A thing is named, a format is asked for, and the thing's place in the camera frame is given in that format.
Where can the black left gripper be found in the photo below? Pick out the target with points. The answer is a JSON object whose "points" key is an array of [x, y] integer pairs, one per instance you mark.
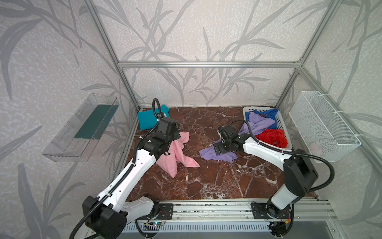
{"points": [[172, 138]]}

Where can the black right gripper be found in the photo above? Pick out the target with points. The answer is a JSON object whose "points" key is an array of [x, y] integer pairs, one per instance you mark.
{"points": [[219, 148]]}

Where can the pink t-shirt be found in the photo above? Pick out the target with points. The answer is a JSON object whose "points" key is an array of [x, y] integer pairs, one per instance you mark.
{"points": [[169, 162]]}

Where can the white plastic laundry basket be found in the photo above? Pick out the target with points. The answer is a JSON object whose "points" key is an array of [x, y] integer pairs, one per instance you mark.
{"points": [[279, 121]]}

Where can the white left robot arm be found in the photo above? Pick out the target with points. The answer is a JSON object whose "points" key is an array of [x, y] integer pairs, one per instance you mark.
{"points": [[107, 214]]}

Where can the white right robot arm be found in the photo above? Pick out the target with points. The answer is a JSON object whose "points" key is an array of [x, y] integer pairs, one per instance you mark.
{"points": [[299, 172]]}

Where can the folded teal t-shirt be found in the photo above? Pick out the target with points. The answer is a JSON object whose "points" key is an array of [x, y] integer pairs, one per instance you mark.
{"points": [[147, 120]]}

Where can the red t-shirt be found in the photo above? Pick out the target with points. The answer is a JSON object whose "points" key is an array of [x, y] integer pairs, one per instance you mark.
{"points": [[274, 137]]}

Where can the blue t-shirt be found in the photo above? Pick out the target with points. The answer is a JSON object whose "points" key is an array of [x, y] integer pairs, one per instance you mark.
{"points": [[270, 114]]}

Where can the clear acrylic wall shelf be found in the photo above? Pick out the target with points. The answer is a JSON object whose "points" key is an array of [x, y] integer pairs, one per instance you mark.
{"points": [[79, 137]]}

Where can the aluminium cage frame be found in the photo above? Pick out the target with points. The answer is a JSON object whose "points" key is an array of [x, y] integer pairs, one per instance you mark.
{"points": [[238, 53]]}

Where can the white wire mesh basket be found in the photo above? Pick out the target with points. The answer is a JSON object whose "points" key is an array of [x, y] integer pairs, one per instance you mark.
{"points": [[322, 129]]}

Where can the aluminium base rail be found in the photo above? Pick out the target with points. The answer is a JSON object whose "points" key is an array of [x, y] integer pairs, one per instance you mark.
{"points": [[235, 215]]}

